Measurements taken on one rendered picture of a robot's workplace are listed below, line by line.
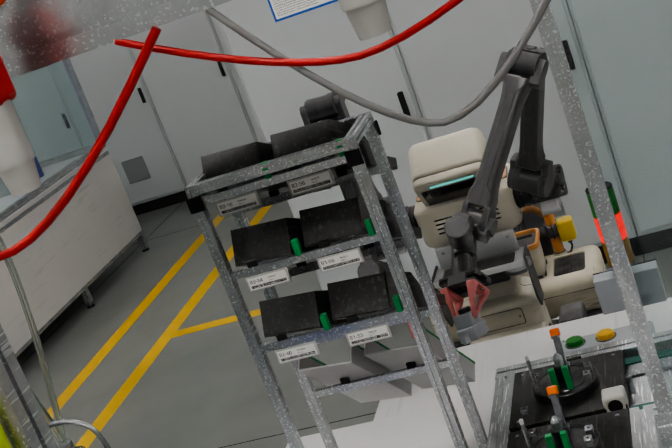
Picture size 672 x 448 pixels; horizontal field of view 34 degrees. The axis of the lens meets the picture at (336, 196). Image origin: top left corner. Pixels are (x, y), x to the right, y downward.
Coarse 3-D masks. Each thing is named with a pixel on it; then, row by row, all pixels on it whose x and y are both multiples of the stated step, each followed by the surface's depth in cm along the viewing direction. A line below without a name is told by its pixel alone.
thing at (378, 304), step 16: (384, 272) 214; (336, 288) 219; (352, 288) 217; (368, 288) 215; (384, 288) 214; (416, 288) 225; (336, 304) 218; (352, 304) 217; (368, 304) 215; (384, 304) 214; (416, 304) 224
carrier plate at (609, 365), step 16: (608, 352) 239; (544, 368) 242; (608, 368) 232; (624, 368) 231; (528, 384) 238; (608, 384) 226; (624, 384) 224; (512, 400) 234; (528, 400) 231; (592, 400) 222; (512, 416) 227; (528, 416) 225; (544, 416) 223; (576, 416) 219
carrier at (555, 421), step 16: (592, 416) 216; (608, 416) 214; (624, 416) 212; (512, 432) 221; (544, 432) 213; (560, 432) 201; (576, 432) 209; (592, 432) 205; (608, 432) 209; (624, 432) 207
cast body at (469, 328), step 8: (464, 312) 241; (456, 320) 241; (464, 320) 240; (472, 320) 240; (480, 320) 243; (456, 328) 242; (464, 328) 241; (472, 328) 239; (480, 328) 241; (464, 336) 238; (472, 336) 239; (480, 336) 240; (464, 344) 238
